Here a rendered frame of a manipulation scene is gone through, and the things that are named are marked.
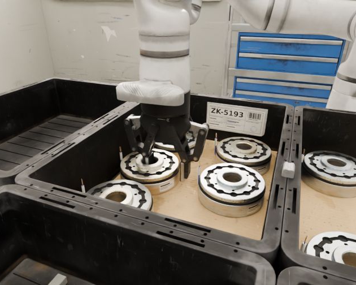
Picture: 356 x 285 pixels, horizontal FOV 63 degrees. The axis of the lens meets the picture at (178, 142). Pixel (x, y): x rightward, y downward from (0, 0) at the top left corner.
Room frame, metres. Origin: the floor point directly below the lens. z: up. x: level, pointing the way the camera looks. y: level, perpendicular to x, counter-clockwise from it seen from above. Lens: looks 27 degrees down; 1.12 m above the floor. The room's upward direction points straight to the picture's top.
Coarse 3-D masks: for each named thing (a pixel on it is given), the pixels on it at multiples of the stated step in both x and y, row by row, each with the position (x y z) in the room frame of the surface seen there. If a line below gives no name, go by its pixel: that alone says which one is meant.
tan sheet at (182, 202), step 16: (208, 144) 0.56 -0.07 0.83; (208, 160) 0.49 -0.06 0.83; (272, 160) 0.49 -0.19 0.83; (192, 176) 0.43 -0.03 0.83; (272, 176) 0.43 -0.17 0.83; (176, 192) 0.39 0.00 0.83; (192, 192) 0.39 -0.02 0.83; (160, 208) 0.35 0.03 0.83; (176, 208) 0.35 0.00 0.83; (192, 208) 0.35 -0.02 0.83; (208, 224) 0.31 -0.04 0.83; (224, 224) 0.31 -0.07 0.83; (240, 224) 0.31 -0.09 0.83; (256, 224) 0.31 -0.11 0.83
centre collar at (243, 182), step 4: (220, 172) 0.39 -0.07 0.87; (224, 172) 0.39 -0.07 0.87; (228, 172) 0.39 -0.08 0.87; (232, 172) 0.39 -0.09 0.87; (236, 172) 0.39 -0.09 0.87; (240, 172) 0.39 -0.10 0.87; (216, 176) 0.38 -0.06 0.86; (220, 176) 0.38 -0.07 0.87; (240, 176) 0.38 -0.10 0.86; (244, 176) 0.38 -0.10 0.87; (220, 180) 0.37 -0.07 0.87; (224, 180) 0.37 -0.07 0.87; (244, 180) 0.37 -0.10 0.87; (220, 184) 0.36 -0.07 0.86; (224, 184) 0.36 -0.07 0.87; (228, 184) 0.36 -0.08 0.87; (232, 184) 0.36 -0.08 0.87; (236, 184) 0.36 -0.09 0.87; (240, 184) 0.36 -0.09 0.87; (244, 184) 0.36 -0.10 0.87; (232, 188) 0.35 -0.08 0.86; (236, 188) 0.35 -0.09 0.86
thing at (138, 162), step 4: (140, 156) 0.44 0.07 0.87; (156, 156) 0.44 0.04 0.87; (160, 156) 0.44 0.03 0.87; (136, 160) 0.43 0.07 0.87; (140, 160) 0.43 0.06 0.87; (160, 160) 0.43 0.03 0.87; (136, 164) 0.42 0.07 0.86; (140, 164) 0.41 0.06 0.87; (144, 164) 0.41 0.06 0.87; (156, 164) 0.41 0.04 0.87; (160, 164) 0.42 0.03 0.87; (140, 168) 0.41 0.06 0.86; (144, 168) 0.41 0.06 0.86; (148, 168) 0.41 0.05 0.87; (152, 168) 0.41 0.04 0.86; (156, 168) 0.41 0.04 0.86
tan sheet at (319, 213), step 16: (304, 192) 0.39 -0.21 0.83; (304, 208) 0.35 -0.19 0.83; (320, 208) 0.35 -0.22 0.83; (336, 208) 0.35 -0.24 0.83; (352, 208) 0.35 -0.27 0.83; (304, 224) 0.31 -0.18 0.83; (320, 224) 0.31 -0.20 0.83; (336, 224) 0.31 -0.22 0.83; (352, 224) 0.31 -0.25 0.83; (304, 240) 0.28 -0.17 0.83
